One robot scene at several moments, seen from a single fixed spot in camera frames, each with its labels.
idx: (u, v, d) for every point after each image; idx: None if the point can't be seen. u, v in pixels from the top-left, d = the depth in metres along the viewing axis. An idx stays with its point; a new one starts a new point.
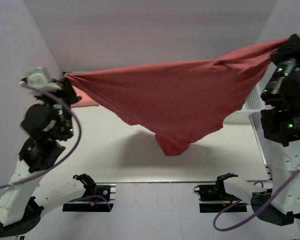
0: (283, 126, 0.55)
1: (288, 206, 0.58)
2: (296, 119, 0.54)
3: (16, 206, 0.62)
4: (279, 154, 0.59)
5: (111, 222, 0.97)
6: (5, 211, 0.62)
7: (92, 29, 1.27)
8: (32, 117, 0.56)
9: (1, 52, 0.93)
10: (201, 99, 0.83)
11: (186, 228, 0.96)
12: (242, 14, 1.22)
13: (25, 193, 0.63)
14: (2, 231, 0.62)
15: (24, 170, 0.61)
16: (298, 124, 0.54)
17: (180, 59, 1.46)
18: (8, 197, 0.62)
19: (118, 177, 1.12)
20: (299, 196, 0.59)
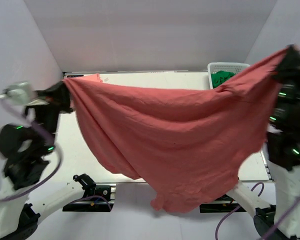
0: (288, 153, 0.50)
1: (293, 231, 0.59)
2: None
3: (8, 219, 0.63)
4: (282, 179, 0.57)
5: (111, 222, 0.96)
6: None
7: (92, 29, 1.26)
8: (4, 143, 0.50)
9: (0, 53, 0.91)
10: (205, 137, 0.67)
11: (186, 228, 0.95)
12: (244, 14, 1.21)
13: (11, 211, 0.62)
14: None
15: (7, 187, 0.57)
16: None
17: (179, 59, 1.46)
18: None
19: (118, 177, 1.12)
20: None
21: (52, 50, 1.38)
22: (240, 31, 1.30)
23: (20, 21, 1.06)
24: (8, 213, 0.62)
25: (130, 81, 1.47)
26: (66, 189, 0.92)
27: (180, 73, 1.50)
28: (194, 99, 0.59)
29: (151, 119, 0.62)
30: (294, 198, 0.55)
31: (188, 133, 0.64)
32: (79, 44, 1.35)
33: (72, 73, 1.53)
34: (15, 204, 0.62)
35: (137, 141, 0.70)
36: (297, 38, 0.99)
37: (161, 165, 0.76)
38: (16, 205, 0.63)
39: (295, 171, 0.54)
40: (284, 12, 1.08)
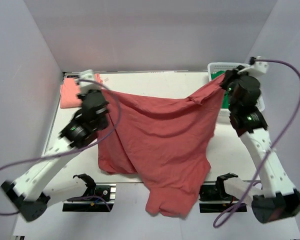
0: (244, 120, 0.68)
1: (276, 186, 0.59)
2: (253, 114, 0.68)
3: (43, 179, 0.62)
4: (250, 143, 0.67)
5: (111, 223, 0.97)
6: (32, 183, 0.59)
7: (92, 29, 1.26)
8: (88, 100, 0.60)
9: (0, 53, 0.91)
10: (176, 131, 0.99)
11: (186, 228, 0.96)
12: (244, 14, 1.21)
13: (51, 171, 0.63)
14: (22, 207, 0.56)
15: (63, 146, 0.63)
16: (256, 118, 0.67)
17: (179, 59, 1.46)
18: (39, 170, 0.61)
19: (117, 177, 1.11)
20: (280, 176, 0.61)
21: (52, 50, 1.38)
22: (240, 31, 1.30)
23: (20, 22, 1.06)
24: (48, 173, 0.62)
25: (130, 81, 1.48)
26: (72, 182, 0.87)
27: (180, 73, 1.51)
28: (169, 107, 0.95)
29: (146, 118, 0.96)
30: (264, 153, 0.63)
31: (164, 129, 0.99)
32: (79, 43, 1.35)
33: (72, 72, 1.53)
34: (56, 166, 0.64)
35: (134, 134, 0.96)
36: (298, 38, 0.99)
37: (150, 154, 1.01)
38: (55, 168, 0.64)
39: (255, 132, 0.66)
40: (285, 12, 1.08)
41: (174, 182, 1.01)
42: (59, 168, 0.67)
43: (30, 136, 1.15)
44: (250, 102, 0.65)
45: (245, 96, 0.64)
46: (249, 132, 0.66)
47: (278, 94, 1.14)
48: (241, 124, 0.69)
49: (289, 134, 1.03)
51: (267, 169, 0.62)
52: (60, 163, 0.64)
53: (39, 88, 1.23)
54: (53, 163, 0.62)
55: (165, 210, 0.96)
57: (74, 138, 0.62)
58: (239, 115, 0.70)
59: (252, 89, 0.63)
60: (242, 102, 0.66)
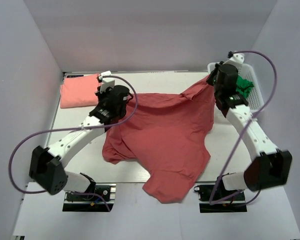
0: (227, 100, 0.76)
1: (260, 147, 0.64)
2: (236, 96, 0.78)
3: (75, 147, 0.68)
4: (235, 118, 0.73)
5: (111, 223, 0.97)
6: (67, 148, 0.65)
7: (91, 29, 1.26)
8: (115, 90, 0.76)
9: (0, 53, 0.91)
10: (172, 125, 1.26)
11: (186, 228, 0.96)
12: (243, 13, 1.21)
13: (80, 143, 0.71)
14: (56, 167, 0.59)
15: (94, 121, 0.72)
16: (237, 98, 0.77)
17: (179, 59, 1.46)
18: (73, 137, 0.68)
19: (118, 178, 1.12)
20: (263, 139, 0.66)
21: (52, 50, 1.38)
22: (240, 31, 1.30)
23: (20, 21, 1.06)
24: (78, 144, 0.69)
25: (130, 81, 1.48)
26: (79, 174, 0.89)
27: (180, 73, 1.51)
28: (167, 103, 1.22)
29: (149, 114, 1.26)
30: (246, 122, 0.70)
31: (163, 123, 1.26)
32: (78, 43, 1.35)
33: (72, 72, 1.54)
34: (85, 140, 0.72)
35: (139, 127, 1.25)
36: (298, 38, 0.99)
37: (151, 144, 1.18)
38: (84, 141, 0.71)
39: (237, 108, 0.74)
40: (284, 12, 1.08)
41: (173, 167, 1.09)
42: (86, 144, 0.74)
43: (31, 136, 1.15)
44: (231, 84, 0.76)
45: (225, 77, 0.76)
46: (232, 108, 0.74)
47: (277, 94, 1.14)
48: (225, 104, 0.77)
49: (289, 134, 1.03)
51: (250, 134, 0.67)
52: (88, 138, 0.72)
53: (39, 88, 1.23)
54: (85, 134, 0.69)
55: (161, 192, 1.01)
57: (103, 117, 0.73)
58: (222, 97, 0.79)
59: (230, 71, 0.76)
60: (224, 84, 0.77)
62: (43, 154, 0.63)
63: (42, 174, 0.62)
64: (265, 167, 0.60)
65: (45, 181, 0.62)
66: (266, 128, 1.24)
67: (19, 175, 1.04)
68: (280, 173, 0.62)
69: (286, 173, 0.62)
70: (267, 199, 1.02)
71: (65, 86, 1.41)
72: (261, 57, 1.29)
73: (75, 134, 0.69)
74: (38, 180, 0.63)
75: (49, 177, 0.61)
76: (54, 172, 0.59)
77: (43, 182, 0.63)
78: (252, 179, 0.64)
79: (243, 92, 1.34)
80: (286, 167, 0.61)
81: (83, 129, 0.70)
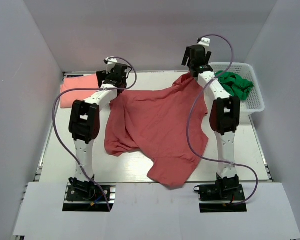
0: (198, 68, 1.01)
1: (217, 95, 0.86)
2: (204, 65, 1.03)
3: (101, 101, 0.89)
4: (203, 81, 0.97)
5: (111, 223, 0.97)
6: (97, 100, 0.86)
7: (91, 29, 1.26)
8: (118, 67, 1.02)
9: None
10: (169, 112, 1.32)
11: (186, 228, 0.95)
12: (243, 14, 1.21)
13: (105, 99, 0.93)
14: (96, 110, 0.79)
15: (109, 86, 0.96)
16: (205, 67, 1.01)
17: (179, 59, 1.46)
18: (99, 94, 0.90)
19: (118, 178, 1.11)
20: (221, 90, 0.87)
21: (53, 50, 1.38)
22: (240, 31, 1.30)
23: (20, 21, 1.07)
24: (104, 99, 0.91)
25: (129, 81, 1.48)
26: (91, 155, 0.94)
27: (180, 73, 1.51)
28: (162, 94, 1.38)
29: (146, 106, 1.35)
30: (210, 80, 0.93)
31: (160, 112, 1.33)
32: (78, 43, 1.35)
33: (72, 72, 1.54)
34: (107, 98, 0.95)
35: (137, 119, 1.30)
36: (298, 38, 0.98)
37: (151, 133, 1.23)
38: (107, 99, 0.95)
39: (204, 73, 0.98)
40: (285, 12, 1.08)
41: (175, 154, 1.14)
42: (106, 103, 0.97)
43: (31, 135, 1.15)
44: (200, 56, 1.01)
45: (195, 52, 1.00)
46: (201, 73, 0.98)
47: (277, 94, 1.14)
48: (196, 73, 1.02)
49: (289, 134, 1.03)
51: (211, 88, 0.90)
52: (108, 97, 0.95)
53: (39, 88, 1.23)
54: (107, 93, 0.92)
55: (165, 178, 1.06)
57: (114, 83, 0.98)
58: (194, 67, 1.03)
59: (198, 48, 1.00)
60: (194, 58, 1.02)
62: (81, 106, 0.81)
63: (82, 123, 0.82)
64: (220, 108, 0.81)
65: (86, 126, 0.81)
66: (266, 127, 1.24)
67: (19, 175, 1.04)
68: (233, 113, 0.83)
69: (237, 113, 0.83)
70: (267, 199, 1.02)
71: (65, 86, 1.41)
72: (261, 56, 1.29)
73: (100, 93, 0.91)
74: (79, 128, 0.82)
75: (90, 122, 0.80)
76: (95, 115, 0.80)
77: (83, 129, 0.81)
78: (213, 120, 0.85)
79: (244, 92, 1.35)
80: (237, 108, 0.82)
81: (105, 90, 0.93)
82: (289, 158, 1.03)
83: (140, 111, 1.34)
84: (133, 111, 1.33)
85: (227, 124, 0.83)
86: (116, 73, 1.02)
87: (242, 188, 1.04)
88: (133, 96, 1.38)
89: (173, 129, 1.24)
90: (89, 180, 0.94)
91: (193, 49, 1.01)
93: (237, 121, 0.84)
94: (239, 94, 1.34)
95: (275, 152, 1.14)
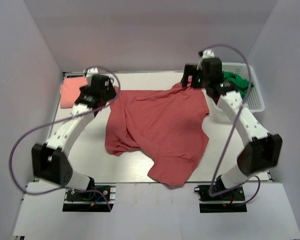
0: (217, 87, 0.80)
1: (252, 132, 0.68)
2: (226, 82, 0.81)
3: (70, 137, 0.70)
4: (226, 105, 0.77)
5: (111, 223, 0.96)
6: (63, 139, 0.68)
7: (91, 29, 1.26)
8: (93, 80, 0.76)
9: None
10: (170, 112, 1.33)
11: (186, 228, 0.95)
12: (244, 14, 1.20)
13: (75, 132, 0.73)
14: (61, 157, 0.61)
15: (82, 108, 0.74)
16: (227, 85, 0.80)
17: (179, 59, 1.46)
18: (67, 128, 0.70)
19: (118, 178, 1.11)
20: (254, 124, 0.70)
21: (52, 50, 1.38)
22: (240, 31, 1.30)
23: (20, 22, 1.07)
24: (73, 133, 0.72)
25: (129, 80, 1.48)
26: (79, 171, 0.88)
27: (180, 73, 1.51)
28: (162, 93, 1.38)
29: (146, 105, 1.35)
30: (237, 108, 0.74)
31: (161, 111, 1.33)
32: (78, 43, 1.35)
33: (72, 72, 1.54)
34: (78, 129, 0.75)
35: (138, 118, 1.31)
36: (298, 38, 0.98)
37: (152, 133, 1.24)
38: (77, 131, 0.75)
39: (227, 95, 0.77)
40: (285, 12, 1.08)
41: (175, 153, 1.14)
42: (78, 133, 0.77)
43: (31, 136, 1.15)
44: (217, 71, 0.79)
45: (210, 66, 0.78)
46: (222, 95, 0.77)
47: (277, 94, 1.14)
48: (215, 91, 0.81)
49: (289, 134, 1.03)
51: (241, 121, 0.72)
52: (80, 126, 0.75)
53: (39, 88, 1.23)
54: (77, 122, 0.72)
55: (165, 177, 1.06)
57: (88, 102, 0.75)
58: (211, 85, 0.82)
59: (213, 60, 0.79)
60: (210, 73, 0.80)
62: (43, 149, 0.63)
63: (47, 171, 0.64)
64: (257, 152, 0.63)
65: (53, 174, 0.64)
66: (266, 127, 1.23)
67: (19, 175, 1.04)
68: (271, 155, 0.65)
69: (276, 155, 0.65)
70: (267, 199, 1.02)
71: (65, 87, 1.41)
72: (261, 56, 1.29)
73: (68, 123, 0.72)
74: (45, 177, 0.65)
75: (56, 170, 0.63)
76: (60, 164, 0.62)
77: (50, 177, 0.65)
78: (244, 161, 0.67)
79: (244, 92, 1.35)
80: (277, 151, 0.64)
81: (74, 117, 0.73)
82: (289, 158, 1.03)
83: (142, 110, 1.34)
84: (135, 110, 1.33)
85: (263, 167, 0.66)
86: (93, 87, 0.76)
87: (242, 188, 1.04)
88: (132, 96, 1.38)
89: (174, 128, 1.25)
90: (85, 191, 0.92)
91: (208, 62, 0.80)
93: (274, 164, 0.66)
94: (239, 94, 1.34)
95: None
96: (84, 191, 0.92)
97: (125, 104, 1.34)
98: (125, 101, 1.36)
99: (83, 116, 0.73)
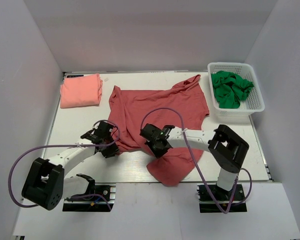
0: (160, 135, 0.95)
1: (205, 139, 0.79)
2: (164, 129, 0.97)
3: (71, 161, 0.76)
4: (178, 142, 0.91)
5: (111, 223, 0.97)
6: (65, 159, 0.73)
7: (91, 29, 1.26)
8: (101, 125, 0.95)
9: None
10: (170, 111, 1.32)
11: (186, 228, 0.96)
12: (243, 14, 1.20)
13: (77, 157, 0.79)
14: (59, 174, 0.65)
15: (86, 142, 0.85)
16: (165, 130, 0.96)
17: (179, 59, 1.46)
18: (70, 152, 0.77)
19: (118, 178, 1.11)
20: (202, 134, 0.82)
21: (52, 50, 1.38)
22: (239, 31, 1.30)
23: (20, 23, 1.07)
24: (74, 159, 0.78)
25: (129, 80, 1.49)
26: (74, 178, 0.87)
27: (180, 73, 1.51)
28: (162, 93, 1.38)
29: (147, 105, 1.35)
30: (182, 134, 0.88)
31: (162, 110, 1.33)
32: (78, 43, 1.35)
33: (72, 72, 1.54)
34: (80, 156, 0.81)
35: (138, 118, 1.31)
36: (297, 39, 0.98)
37: None
38: (79, 157, 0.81)
39: (170, 134, 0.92)
40: (284, 12, 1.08)
41: (175, 153, 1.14)
42: (78, 161, 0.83)
43: (31, 136, 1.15)
44: (153, 130, 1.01)
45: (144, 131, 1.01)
46: (168, 138, 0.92)
47: (277, 95, 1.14)
48: (163, 141, 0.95)
49: (289, 134, 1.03)
51: (192, 139, 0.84)
52: (81, 156, 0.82)
53: (39, 88, 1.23)
54: (80, 150, 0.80)
55: (162, 176, 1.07)
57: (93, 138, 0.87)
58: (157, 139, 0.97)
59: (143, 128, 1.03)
60: (150, 134, 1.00)
62: (43, 165, 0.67)
63: (39, 188, 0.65)
64: (221, 147, 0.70)
65: (42, 193, 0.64)
66: (266, 127, 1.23)
67: (19, 175, 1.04)
68: (234, 141, 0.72)
69: (237, 138, 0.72)
70: (267, 199, 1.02)
71: (65, 86, 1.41)
72: (261, 56, 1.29)
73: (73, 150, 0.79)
74: (32, 195, 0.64)
75: (48, 188, 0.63)
76: (56, 180, 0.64)
77: (38, 196, 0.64)
78: (226, 164, 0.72)
79: (244, 92, 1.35)
80: (232, 134, 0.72)
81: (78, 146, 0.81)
82: (289, 158, 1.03)
83: (142, 109, 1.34)
84: (135, 110, 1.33)
85: (241, 153, 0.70)
86: (100, 130, 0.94)
87: (242, 187, 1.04)
88: (132, 96, 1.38)
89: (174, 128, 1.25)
90: (85, 195, 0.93)
91: (143, 132, 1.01)
93: (245, 144, 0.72)
94: (239, 94, 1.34)
95: (275, 152, 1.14)
96: (84, 196, 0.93)
97: (125, 104, 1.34)
98: (125, 100, 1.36)
99: (86, 147, 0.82)
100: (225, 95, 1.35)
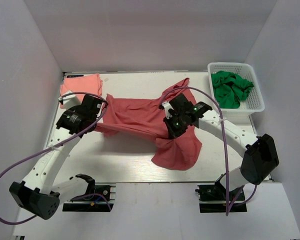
0: (192, 111, 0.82)
1: (244, 141, 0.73)
2: (199, 105, 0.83)
3: (50, 174, 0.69)
4: (206, 124, 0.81)
5: (111, 223, 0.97)
6: (42, 176, 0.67)
7: (90, 29, 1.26)
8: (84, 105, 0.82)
9: None
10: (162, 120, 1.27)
11: (186, 228, 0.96)
12: (243, 14, 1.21)
13: (58, 161, 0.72)
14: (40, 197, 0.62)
15: (63, 134, 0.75)
16: (200, 107, 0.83)
17: (179, 58, 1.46)
18: (46, 163, 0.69)
19: (118, 178, 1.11)
20: (242, 133, 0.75)
21: (52, 49, 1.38)
22: (239, 31, 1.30)
23: (20, 23, 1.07)
24: (54, 166, 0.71)
25: (129, 80, 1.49)
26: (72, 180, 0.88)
27: (180, 73, 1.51)
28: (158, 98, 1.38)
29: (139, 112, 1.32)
30: (219, 123, 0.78)
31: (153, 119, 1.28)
32: (78, 44, 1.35)
33: (72, 72, 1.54)
34: (61, 158, 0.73)
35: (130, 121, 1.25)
36: (297, 39, 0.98)
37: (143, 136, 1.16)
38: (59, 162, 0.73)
39: (204, 116, 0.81)
40: (284, 13, 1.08)
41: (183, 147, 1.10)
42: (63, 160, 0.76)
43: (31, 136, 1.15)
44: (184, 102, 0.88)
45: (174, 101, 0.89)
46: (201, 118, 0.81)
47: (277, 94, 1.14)
48: (192, 117, 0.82)
49: (289, 134, 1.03)
51: (229, 134, 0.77)
52: (62, 155, 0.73)
53: (38, 88, 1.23)
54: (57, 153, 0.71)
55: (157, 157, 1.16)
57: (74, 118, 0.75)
58: (186, 113, 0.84)
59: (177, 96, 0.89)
60: (181, 105, 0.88)
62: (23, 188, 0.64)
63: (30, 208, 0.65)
64: (256, 156, 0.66)
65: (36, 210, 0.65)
66: (266, 127, 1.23)
67: (19, 175, 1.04)
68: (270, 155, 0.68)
69: (274, 153, 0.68)
70: (267, 199, 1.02)
71: (65, 86, 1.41)
72: (260, 56, 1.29)
73: (76, 143, 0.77)
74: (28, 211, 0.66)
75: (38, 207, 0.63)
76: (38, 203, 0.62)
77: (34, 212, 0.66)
78: (249, 171, 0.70)
79: (244, 92, 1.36)
80: (272, 148, 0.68)
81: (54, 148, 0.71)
82: (289, 158, 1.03)
83: (133, 115, 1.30)
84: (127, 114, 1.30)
85: (268, 169, 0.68)
86: (85, 107, 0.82)
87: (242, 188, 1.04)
88: (125, 104, 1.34)
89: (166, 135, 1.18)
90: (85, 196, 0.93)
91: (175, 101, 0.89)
93: (276, 162, 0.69)
94: (239, 94, 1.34)
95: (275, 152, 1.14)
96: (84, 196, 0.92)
97: (117, 110, 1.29)
98: (116, 106, 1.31)
99: (63, 145, 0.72)
100: (225, 95, 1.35)
